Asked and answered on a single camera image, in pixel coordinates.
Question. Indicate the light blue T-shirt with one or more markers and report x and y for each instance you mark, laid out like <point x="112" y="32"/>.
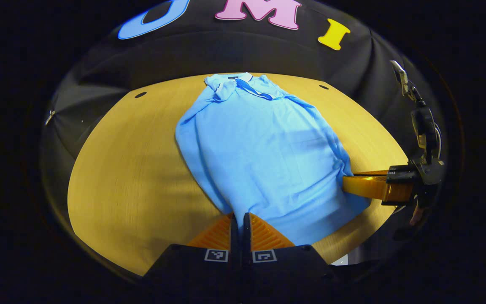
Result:
<point x="260" y="160"/>

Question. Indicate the small metal clip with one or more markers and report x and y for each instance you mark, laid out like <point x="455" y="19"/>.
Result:
<point x="49" y="117"/>

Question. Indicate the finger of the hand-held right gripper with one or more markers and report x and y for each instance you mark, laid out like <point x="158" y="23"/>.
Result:
<point x="399" y="172"/>
<point x="365" y="185"/>

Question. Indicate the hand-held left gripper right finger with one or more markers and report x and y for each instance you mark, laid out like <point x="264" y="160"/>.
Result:
<point x="246" y="249"/>

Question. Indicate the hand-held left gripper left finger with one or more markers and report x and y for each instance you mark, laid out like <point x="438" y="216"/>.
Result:
<point x="234" y="253"/>

